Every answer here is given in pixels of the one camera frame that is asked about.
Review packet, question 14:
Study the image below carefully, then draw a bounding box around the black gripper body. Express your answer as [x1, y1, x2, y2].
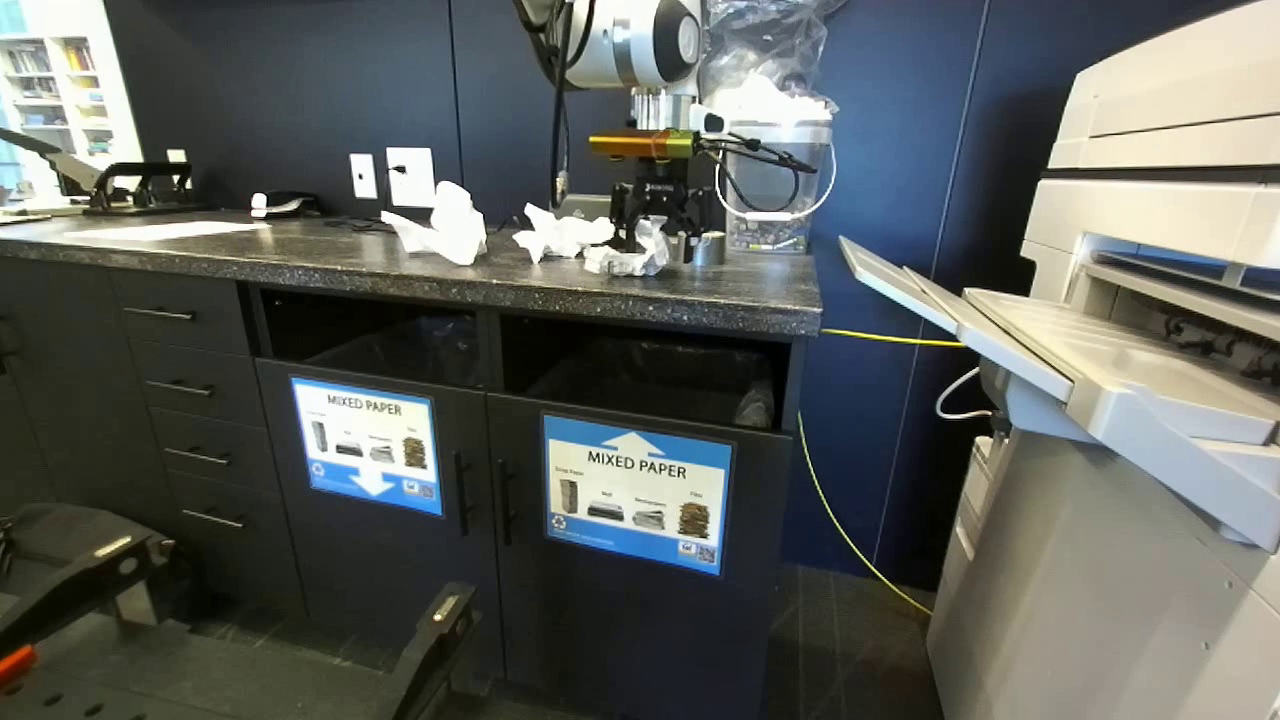
[614, 156, 718, 222]

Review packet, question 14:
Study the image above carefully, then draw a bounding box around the black bin liner bag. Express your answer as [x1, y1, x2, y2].
[309, 310, 488, 392]
[525, 331, 786, 432]

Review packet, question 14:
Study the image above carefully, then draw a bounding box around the large crumpled white paper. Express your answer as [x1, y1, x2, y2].
[378, 176, 492, 267]

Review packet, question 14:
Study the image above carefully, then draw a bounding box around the black bin door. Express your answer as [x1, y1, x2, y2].
[254, 354, 508, 684]
[482, 392, 793, 720]

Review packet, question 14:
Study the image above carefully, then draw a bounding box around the clear plastic bucket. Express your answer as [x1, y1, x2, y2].
[708, 95, 845, 254]

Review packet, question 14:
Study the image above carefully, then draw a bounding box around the clear plastic bag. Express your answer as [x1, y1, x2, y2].
[692, 0, 855, 130]

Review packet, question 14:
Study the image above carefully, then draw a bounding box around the large white outlet plate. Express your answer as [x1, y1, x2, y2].
[384, 143, 442, 213]

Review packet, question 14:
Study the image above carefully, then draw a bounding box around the blue sign with up arrow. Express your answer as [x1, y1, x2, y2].
[536, 409, 742, 578]

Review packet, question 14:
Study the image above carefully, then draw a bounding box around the blue sign with down arrow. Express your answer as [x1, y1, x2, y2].
[286, 372, 448, 521]

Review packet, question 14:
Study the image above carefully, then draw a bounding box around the black cabinet drawer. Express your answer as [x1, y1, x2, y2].
[112, 273, 256, 363]
[150, 417, 286, 495]
[133, 350, 272, 432]
[164, 484, 305, 613]

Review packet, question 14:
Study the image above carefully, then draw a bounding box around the black desktop hole punch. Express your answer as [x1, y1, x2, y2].
[0, 122, 203, 219]

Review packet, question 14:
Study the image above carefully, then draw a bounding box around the large white office printer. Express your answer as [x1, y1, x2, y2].
[836, 0, 1280, 720]

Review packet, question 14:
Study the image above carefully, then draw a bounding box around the white shelf with books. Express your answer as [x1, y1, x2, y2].
[0, 0, 150, 213]

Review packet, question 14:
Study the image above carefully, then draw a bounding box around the dark counter cabinet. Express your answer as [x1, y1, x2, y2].
[0, 213, 829, 720]

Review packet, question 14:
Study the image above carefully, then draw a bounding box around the black office chair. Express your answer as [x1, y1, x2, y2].
[0, 495, 482, 720]

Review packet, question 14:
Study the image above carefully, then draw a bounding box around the orange red lever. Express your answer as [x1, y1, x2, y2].
[0, 639, 40, 690]

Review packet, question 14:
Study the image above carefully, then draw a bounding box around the gold wrist camera mount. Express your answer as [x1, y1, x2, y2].
[586, 127, 704, 169]

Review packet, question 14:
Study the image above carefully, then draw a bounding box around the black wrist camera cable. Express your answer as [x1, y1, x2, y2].
[714, 122, 819, 178]

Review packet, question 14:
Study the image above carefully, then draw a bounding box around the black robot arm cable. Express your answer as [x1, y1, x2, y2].
[517, 0, 595, 213]

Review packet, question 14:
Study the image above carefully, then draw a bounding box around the small white wall plate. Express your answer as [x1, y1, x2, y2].
[345, 146, 384, 202]

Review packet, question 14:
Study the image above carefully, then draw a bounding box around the thin white cable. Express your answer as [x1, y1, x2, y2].
[929, 360, 1000, 429]

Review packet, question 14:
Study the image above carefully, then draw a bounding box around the thin yellow cable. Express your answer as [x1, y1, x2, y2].
[793, 320, 985, 624]

